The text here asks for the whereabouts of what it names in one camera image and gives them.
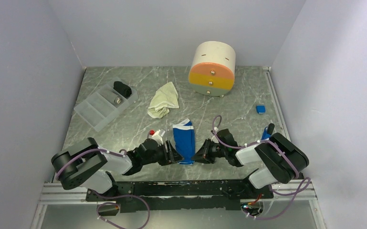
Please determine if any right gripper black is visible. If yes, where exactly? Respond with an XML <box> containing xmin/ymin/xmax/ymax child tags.
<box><xmin>190</xmin><ymin>138</ymin><xmax>228</xmax><ymax>164</ymax></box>

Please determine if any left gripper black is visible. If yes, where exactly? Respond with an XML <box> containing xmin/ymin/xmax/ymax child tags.
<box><xmin>142</xmin><ymin>140</ymin><xmax>184</xmax><ymax>166</ymax></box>

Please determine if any blue underwear white trim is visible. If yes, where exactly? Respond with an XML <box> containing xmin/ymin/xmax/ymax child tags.
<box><xmin>172</xmin><ymin>118</ymin><xmax>195</xmax><ymax>165</ymax></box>

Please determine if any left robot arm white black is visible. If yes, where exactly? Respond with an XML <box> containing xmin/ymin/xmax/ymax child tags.
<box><xmin>51</xmin><ymin>137</ymin><xmax>184</xmax><ymax>200</ymax></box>

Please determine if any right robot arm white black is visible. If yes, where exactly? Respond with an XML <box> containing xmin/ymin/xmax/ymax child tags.
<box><xmin>191</xmin><ymin>129</ymin><xmax>309</xmax><ymax>198</ymax></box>

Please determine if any cream yellow cloth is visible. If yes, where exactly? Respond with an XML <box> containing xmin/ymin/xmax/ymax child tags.
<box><xmin>147</xmin><ymin>82</ymin><xmax>179</xmax><ymax>118</ymax></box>

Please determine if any small blue block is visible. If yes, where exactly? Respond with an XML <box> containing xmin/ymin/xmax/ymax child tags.
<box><xmin>255</xmin><ymin>105</ymin><xmax>266</xmax><ymax>114</ymax></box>

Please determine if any black rolled sock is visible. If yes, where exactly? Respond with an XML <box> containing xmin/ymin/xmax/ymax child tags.
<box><xmin>113</xmin><ymin>81</ymin><xmax>132</xmax><ymax>99</ymax></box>

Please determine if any clear plastic compartment tray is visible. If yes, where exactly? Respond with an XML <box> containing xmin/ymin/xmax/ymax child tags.
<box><xmin>74</xmin><ymin>77</ymin><xmax>138</xmax><ymax>132</ymax></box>

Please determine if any round drawer cabinet orange yellow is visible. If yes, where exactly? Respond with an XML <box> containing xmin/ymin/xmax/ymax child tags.
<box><xmin>188</xmin><ymin>41</ymin><xmax>236</xmax><ymax>97</ymax></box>

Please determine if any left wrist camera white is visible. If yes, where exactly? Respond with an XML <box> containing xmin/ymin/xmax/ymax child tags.
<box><xmin>148</xmin><ymin>129</ymin><xmax>166</xmax><ymax>145</ymax></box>

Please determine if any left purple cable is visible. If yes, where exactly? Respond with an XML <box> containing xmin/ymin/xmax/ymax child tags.
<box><xmin>55</xmin><ymin>147</ymin><xmax>152</xmax><ymax>229</ymax></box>

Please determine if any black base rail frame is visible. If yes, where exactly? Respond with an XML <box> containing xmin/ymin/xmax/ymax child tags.
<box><xmin>85</xmin><ymin>179</ymin><xmax>273</xmax><ymax>213</ymax></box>

